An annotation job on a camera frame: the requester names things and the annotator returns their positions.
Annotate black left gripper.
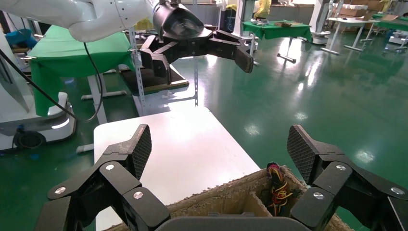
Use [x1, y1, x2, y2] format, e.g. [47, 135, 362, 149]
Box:
[140, 3, 255, 85]

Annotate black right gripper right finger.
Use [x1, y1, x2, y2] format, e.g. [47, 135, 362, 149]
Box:
[286, 124, 408, 231]

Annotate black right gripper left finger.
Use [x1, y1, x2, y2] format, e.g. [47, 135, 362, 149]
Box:
[47, 124, 171, 231]

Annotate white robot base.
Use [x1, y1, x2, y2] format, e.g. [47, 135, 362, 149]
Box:
[0, 28, 78, 153]

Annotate black board with wooden edge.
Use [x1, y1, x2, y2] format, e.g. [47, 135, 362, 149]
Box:
[120, 64, 191, 96]

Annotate white rounded table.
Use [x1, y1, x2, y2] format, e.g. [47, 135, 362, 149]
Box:
[93, 106, 261, 231]

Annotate green cloth covered table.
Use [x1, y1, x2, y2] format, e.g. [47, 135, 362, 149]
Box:
[372, 13, 408, 51]
[28, 25, 136, 118]
[242, 19, 314, 65]

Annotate worn cardboard divider box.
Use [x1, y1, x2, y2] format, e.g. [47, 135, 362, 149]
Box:
[104, 165, 355, 231]

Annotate stacked brown cartons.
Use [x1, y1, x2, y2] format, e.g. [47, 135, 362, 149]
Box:
[337, 2, 385, 19]

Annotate silver power supply with cables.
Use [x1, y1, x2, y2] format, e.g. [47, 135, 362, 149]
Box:
[265, 162, 294, 218]

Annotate perforated metal post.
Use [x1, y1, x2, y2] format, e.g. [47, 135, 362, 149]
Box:
[128, 26, 148, 117]

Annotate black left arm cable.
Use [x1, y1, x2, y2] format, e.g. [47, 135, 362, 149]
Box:
[0, 42, 105, 124]

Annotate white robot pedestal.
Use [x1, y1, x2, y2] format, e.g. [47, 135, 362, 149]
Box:
[310, 0, 336, 45]

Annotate white metal frame table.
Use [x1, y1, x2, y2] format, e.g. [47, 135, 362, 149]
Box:
[319, 16, 381, 57]

